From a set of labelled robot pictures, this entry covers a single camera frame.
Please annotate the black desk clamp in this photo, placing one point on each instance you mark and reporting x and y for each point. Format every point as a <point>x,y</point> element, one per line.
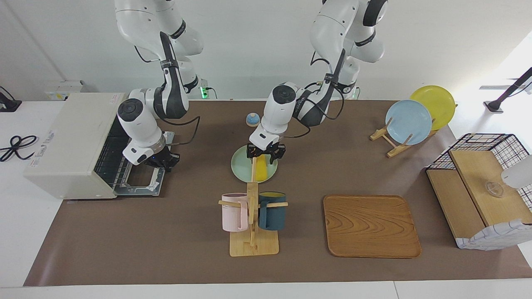
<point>8,104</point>

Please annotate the white checked cloth liner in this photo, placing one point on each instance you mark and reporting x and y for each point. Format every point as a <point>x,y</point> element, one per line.
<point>494,238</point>

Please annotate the cream toaster oven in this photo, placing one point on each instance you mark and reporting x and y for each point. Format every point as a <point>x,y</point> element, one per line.
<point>70,141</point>

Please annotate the wooden plate rack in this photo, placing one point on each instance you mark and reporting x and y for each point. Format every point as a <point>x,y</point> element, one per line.
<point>395,151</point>

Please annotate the wooden serving tray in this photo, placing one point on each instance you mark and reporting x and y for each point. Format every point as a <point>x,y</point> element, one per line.
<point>370,228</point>

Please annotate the white wall socket box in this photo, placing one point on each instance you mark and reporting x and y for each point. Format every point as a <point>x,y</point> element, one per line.
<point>62,89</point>

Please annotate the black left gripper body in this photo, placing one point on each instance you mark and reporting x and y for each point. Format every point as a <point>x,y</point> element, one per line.
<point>266,149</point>

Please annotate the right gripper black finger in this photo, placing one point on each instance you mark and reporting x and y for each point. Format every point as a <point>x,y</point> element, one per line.
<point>174,160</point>

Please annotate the light blue plate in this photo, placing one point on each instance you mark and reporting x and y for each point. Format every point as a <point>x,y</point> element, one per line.
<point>409,122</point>

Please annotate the yellow plate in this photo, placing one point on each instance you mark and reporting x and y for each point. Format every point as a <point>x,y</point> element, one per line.
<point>436,99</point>

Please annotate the mint green plate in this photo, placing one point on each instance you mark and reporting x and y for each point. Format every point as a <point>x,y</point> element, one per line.
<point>241,166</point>

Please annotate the brown table mat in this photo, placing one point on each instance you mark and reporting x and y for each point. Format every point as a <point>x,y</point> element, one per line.
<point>166,232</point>

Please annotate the small clear glass dish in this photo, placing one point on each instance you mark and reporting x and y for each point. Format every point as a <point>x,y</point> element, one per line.
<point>494,190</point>

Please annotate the white rounded device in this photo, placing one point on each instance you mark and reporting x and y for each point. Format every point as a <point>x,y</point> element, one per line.
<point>519,174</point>

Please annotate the wooden mug rack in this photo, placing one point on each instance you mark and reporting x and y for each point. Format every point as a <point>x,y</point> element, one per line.
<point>253,247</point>

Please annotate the dark blue mug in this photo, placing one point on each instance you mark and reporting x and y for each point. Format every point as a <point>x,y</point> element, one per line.
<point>272,216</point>

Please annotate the pink mug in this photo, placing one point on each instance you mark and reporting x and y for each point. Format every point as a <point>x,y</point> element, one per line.
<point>233,214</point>

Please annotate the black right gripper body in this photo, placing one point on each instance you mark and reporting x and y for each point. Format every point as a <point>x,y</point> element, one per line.
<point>160,158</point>

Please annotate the yellow corn cob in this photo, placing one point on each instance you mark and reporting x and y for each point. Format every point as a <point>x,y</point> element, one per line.
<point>262,170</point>

